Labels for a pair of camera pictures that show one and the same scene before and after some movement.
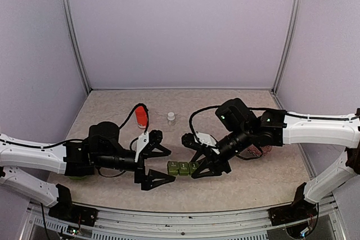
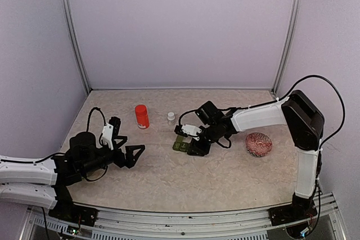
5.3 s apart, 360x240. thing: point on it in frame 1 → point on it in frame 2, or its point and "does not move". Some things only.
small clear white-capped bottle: x=171 y=119 does not move
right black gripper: x=216 y=166 → x=201 y=149
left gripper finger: x=154 y=149 → x=122 y=137
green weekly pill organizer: x=181 y=168 → x=180 y=145
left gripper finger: x=154 y=178 → x=130 y=159
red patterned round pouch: x=265 y=149 does not move
